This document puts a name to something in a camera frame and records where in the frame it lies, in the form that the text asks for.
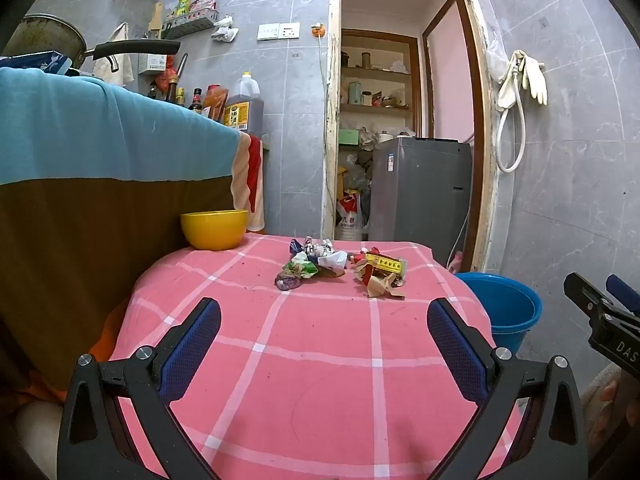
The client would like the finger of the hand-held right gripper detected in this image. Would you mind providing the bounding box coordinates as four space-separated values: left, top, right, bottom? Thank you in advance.
606 275 640 318
564 272 613 321

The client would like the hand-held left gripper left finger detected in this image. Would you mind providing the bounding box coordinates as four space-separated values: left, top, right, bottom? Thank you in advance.
56 297 222 480

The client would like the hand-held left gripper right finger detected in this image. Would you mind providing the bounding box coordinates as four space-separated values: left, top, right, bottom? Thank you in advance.
426 297 590 480

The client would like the blue plastic bucket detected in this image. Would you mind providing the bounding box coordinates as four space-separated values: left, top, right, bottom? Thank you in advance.
454 272 544 356

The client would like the person's right hand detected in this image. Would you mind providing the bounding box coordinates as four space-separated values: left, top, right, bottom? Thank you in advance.
600 379 632 428

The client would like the pink checked tablecloth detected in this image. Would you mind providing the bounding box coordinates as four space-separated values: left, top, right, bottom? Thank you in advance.
107 232 531 480

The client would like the yellow printed packet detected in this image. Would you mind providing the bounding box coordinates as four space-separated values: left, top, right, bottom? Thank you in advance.
364 254 407 276

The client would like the yellow bowl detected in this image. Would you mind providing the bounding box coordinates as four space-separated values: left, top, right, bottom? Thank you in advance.
180 209 249 251

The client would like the green white wrapper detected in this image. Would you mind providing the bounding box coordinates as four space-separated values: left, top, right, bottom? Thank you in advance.
285 252 320 280

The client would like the white crumpled paper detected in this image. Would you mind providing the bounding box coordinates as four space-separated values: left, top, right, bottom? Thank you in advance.
317 250 348 273

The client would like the grey washing machine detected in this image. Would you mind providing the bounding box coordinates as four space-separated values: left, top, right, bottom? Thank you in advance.
369 136 473 266

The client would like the white red sack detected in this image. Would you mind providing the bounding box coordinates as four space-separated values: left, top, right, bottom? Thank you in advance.
336 194 371 241

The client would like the cream rubber glove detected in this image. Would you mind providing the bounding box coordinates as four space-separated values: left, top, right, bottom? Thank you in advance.
520 50 549 106
496 51 523 111

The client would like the multicolour striped cloth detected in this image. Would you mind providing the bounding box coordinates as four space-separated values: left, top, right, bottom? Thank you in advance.
0 67 266 401

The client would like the large brown oil jug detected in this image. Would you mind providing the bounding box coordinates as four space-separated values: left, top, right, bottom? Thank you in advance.
223 71 264 133

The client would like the orange seasoning packet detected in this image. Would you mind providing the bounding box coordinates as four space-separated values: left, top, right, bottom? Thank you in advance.
202 85 230 122

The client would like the clear plastic bag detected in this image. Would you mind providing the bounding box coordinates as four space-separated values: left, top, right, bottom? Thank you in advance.
486 37 508 83

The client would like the red plastic bag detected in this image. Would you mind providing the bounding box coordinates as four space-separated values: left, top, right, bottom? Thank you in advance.
154 55 177 92

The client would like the beige hanging towel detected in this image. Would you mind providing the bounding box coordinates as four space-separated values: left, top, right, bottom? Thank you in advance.
92 22 135 87

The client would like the built-in wooden shelves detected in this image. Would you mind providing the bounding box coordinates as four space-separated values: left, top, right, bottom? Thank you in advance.
340 30 421 116

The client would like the white utensil holder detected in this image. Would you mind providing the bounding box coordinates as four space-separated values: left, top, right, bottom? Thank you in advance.
137 52 168 75

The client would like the white crumpled plastic bag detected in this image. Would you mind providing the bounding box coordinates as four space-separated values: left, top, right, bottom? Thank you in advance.
211 15 240 43

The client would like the blue white packet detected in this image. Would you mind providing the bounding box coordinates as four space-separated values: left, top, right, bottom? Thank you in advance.
0 50 76 76

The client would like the wooden spatula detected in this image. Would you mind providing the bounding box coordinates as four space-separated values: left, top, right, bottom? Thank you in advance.
148 2 165 40

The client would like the white hose loop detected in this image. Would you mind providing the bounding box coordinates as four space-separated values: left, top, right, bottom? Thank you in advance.
495 77 527 173

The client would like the wooden door frame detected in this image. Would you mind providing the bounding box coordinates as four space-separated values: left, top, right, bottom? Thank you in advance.
327 0 501 273

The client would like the grey wall rack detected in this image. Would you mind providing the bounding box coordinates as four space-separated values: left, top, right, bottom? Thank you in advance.
162 7 221 41

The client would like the metal pan black handle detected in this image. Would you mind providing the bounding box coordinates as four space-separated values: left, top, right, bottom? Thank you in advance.
2 14 181 70

